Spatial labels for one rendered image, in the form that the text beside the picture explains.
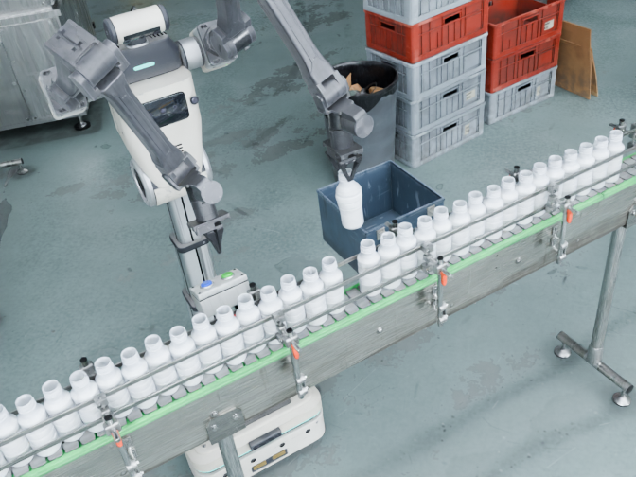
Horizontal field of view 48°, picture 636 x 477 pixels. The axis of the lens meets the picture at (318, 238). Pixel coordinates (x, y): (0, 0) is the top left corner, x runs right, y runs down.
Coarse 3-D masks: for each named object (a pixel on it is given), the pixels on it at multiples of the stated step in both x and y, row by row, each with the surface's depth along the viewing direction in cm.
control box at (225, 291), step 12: (216, 276) 189; (240, 276) 184; (192, 288) 186; (204, 288) 183; (216, 288) 182; (228, 288) 183; (240, 288) 185; (204, 300) 181; (216, 300) 182; (228, 300) 184; (204, 312) 182; (216, 312) 183
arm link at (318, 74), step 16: (256, 0) 162; (272, 0) 158; (272, 16) 161; (288, 16) 160; (288, 32) 161; (304, 32) 163; (288, 48) 166; (304, 48) 163; (304, 64) 165; (320, 64) 165; (304, 80) 169; (320, 80) 165; (336, 80) 168; (336, 96) 168
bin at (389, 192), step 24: (384, 168) 255; (384, 192) 261; (408, 192) 252; (432, 192) 238; (336, 216) 238; (384, 216) 265; (408, 216) 228; (432, 216) 235; (336, 240) 247; (360, 240) 229
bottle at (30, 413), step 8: (16, 400) 152; (24, 400) 154; (32, 400) 152; (24, 408) 151; (32, 408) 152; (40, 408) 155; (24, 416) 152; (32, 416) 153; (40, 416) 154; (48, 416) 157; (24, 424) 152; (32, 424) 153; (48, 424) 156; (32, 432) 154; (40, 432) 155; (48, 432) 156; (56, 432) 160; (32, 440) 156; (40, 440) 156; (48, 440) 157; (56, 448) 160
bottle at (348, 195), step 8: (344, 184) 184; (352, 184) 184; (336, 192) 186; (344, 192) 184; (352, 192) 184; (360, 192) 186; (336, 200) 187; (344, 200) 185; (352, 200) 185; (360, 200) 187; (344, 208) 187; (352, 208) 186; (360, 208) 188; (344, 216) 189; (352, 216) 188; (360, 216) 189; (344, 224) 190; (352, 224) 189; (360, 224) 190
